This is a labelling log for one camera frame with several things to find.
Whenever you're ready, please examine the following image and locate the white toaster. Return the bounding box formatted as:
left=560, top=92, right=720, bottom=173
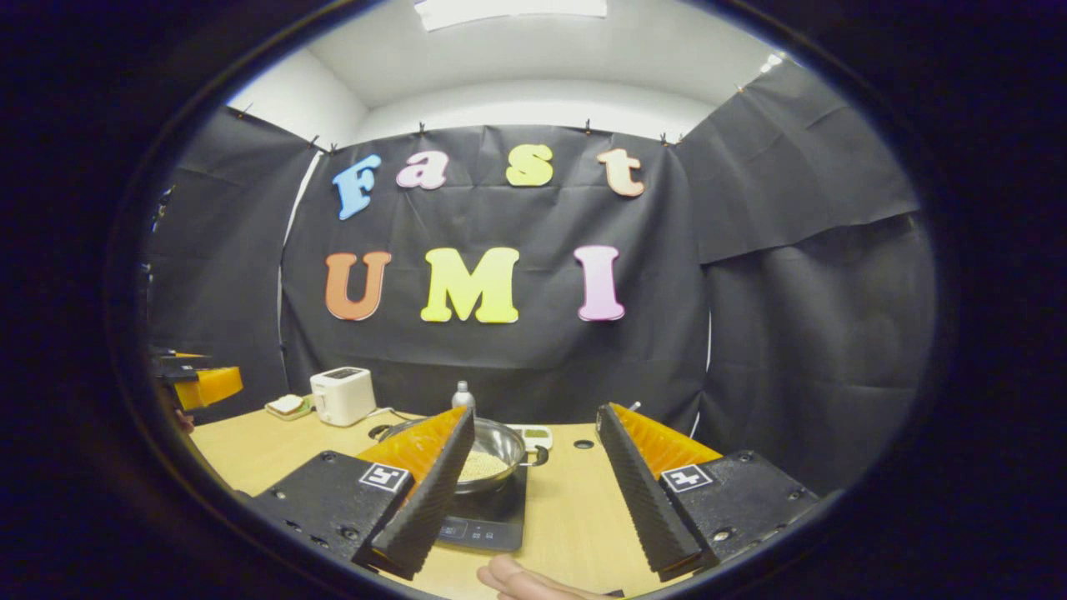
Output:
left=309, top=367, right=378, bottom=428

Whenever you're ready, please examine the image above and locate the pale sandwich tray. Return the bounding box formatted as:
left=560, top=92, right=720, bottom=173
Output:
left=264, top=394, right=316, bottom=421

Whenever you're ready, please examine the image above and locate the pile of yellow soybeans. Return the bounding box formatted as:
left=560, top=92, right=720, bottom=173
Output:
left=458, top=450, right=509, bottom=483

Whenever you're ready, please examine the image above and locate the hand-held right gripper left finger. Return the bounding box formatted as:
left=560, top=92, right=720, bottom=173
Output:
left=250, top=406, right=476, bottom=582

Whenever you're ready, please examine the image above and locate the white divided bean tray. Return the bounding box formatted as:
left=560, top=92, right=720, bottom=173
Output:
left=508, top=423, right=554, bottom=453

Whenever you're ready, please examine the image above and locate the black backdrop cloth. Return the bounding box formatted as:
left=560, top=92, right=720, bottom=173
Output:
left=146, top=58, right=939, bottom=501

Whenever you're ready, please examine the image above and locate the black induction cooktop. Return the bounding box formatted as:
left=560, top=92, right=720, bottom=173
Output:
left=433, top=467, right=530, bottom=553

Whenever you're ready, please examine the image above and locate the steel pot with black handles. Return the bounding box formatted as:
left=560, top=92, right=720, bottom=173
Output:
left=371, top=417, right=551, bottom=497

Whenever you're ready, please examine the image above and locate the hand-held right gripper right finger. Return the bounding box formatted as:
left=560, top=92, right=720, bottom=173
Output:
left=595, top=402, right=822, bottom=583

